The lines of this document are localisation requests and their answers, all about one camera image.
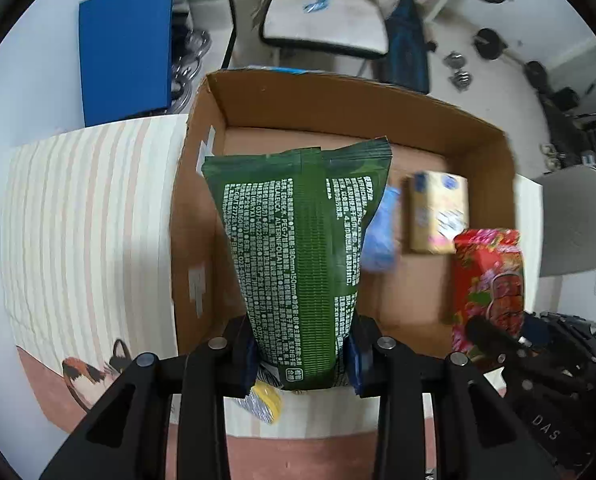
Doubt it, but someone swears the chrome dumbbell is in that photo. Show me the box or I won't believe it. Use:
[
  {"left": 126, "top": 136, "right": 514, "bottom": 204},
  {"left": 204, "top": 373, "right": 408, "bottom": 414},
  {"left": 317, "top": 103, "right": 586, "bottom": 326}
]
[{"left": 442, "top": 50, "right": 475, "bottom": 92}]

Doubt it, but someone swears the dark blue bag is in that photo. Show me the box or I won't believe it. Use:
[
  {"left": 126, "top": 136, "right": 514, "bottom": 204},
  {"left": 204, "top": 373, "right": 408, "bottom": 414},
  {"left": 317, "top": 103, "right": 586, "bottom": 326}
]
[{"left": 384, "top": 0, "right": 433, "bottom": 95}]

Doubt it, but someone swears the chair with white cushion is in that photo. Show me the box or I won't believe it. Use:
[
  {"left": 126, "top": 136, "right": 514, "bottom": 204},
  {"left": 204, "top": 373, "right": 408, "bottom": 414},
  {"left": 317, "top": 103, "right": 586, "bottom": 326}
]
[{"left": 256, "top": 0, "right": 391, "bottom": 62}]

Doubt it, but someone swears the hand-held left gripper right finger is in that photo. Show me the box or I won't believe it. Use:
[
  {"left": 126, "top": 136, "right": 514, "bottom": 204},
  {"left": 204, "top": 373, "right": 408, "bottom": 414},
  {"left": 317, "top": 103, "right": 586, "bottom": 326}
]
[{"left": 342, "top": 316, "right": 562, "bottom": 480}]

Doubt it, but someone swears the chrome chair base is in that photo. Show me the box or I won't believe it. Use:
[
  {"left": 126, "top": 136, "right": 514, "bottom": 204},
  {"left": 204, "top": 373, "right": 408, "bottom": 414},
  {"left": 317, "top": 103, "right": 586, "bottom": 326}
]
[{"left": 170, "top": 27, "right": 213, "bottom": 112}]

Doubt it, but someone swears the red floral packet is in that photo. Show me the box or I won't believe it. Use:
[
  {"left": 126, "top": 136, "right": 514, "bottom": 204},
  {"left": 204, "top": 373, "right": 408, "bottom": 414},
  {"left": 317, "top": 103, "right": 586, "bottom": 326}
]
[{"left": 450, "top": 228, "right": 527, "bottom": 367}]

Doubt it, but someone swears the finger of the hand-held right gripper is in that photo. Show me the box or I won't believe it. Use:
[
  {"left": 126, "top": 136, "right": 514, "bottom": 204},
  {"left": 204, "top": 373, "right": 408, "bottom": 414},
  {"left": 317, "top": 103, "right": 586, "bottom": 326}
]
[{"left": 465, "top": 315, "right": 534, "bottom": 364}]

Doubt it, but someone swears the blue board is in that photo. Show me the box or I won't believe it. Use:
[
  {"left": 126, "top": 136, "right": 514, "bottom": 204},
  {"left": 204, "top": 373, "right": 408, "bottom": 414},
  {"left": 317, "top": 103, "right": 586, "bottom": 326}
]
[{"left": 78, "top": 0, "right": 177, "bottom": 129}]

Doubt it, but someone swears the yellow and blue packet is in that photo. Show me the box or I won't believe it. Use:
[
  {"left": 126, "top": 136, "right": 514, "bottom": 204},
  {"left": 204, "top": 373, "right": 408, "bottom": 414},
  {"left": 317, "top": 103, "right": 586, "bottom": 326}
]
[{"left": 237, "top": 364, "right": 284, "bottom": 426}]

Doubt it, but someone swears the brown cardboard box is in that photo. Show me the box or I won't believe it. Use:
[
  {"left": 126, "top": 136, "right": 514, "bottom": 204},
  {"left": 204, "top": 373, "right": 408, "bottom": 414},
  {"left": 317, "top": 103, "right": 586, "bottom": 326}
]
[{"left": 170, "top": 67, "right": 520, "bottom": 377}]

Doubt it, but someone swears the striped blanket with cat print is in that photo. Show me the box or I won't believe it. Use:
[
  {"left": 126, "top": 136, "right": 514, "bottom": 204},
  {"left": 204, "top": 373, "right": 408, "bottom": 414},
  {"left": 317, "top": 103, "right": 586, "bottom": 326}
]
[{"left": 0, "top": 114, "right": 544, "bottom": 480}]

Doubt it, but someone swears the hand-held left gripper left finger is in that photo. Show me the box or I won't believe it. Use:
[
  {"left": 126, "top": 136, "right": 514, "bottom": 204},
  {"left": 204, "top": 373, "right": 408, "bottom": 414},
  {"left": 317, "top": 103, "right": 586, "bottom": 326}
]
[{"left": 38, "top": 317, "right": 257, "bottom": 480}]

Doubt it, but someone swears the light blue soft packet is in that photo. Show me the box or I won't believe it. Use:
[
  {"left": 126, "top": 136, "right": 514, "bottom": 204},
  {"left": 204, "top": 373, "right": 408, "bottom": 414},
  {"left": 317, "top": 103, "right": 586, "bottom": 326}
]
[{"left": 360, "top": 185, "right": 404, "bottom": 275}]

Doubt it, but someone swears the yellow tissue packet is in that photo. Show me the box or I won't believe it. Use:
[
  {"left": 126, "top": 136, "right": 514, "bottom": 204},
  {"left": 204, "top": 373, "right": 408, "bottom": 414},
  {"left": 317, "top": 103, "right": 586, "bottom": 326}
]
[{"left": 403, "top": 170, "right": 471, "bottom": 256}]

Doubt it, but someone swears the green snack bag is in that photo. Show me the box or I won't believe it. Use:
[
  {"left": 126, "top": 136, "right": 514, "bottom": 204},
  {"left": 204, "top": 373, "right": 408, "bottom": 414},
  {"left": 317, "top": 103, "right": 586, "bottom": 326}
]
[{"left": 201, "top": 138, "right": 393, "bottom": 392}]

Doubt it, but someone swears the grey chair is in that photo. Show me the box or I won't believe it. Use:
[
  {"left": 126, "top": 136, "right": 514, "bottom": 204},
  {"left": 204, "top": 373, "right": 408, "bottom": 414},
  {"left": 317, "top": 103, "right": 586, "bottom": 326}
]
[{"left": 532, "top": 165, "right": 596, "bottom": 279}]

